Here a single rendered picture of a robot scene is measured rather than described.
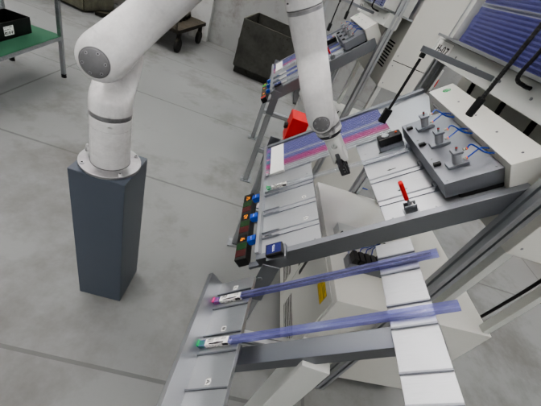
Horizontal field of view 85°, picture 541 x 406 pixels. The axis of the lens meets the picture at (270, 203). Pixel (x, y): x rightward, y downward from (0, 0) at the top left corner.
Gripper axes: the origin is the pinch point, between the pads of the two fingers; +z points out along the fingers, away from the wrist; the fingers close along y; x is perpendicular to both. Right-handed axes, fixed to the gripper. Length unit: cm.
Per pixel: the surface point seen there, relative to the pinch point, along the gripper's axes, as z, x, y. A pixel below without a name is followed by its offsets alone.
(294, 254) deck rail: -0.3, 17.9, -33.4
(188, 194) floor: 26, 112, 65
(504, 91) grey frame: -10.4, -46.3, -4.1
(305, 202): -0.2, 14.5, -12.3
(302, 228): -0.6, 15.4, -24.4
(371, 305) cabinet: 36.8, 4.8, -31.8
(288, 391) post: 5, 20, -67
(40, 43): -95, 189, 143
